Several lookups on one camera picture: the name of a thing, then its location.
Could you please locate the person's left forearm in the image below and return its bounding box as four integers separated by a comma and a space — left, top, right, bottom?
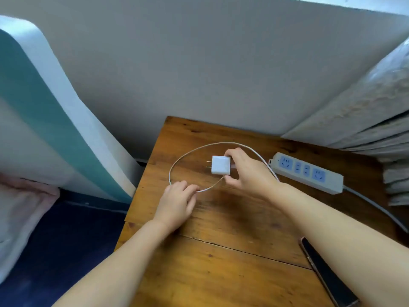
53, 219, 174, 307

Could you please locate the white charger plug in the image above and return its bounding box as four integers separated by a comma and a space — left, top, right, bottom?
206, 155, 236, 176

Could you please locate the white charging cable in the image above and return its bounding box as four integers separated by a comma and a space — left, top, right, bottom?
168, 142, 280, 193

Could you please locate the grey power strip cord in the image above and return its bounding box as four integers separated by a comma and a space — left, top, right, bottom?
343, 185, 409, 234

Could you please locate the person's right hand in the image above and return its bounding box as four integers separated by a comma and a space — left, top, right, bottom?
224, 148, 282, 202

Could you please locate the pink pillow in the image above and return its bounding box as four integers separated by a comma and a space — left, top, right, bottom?
0, 173, 60, 283

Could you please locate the dark blue bedsheet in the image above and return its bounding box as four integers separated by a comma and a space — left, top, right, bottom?
0, 188, 130, 307

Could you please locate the white power strip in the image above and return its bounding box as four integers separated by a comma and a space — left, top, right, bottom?
268, 152, 344, 195

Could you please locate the pale patterned curtain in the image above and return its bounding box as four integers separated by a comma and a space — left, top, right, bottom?
281, 38, 409, 206

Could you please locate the person's right forearm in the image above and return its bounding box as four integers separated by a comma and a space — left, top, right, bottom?
272, 182, 409, 307

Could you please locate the black smartphone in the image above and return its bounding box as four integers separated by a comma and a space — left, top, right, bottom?
299, 237, 361, 307

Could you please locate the person's left hand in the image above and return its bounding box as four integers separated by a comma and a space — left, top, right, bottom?
153, 180, 200, 234

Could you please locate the wooden bedside table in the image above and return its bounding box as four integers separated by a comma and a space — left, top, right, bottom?
114, 116, 409, 307

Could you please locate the white and teal headboard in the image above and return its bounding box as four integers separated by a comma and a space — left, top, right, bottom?
0, 15, 144, 204

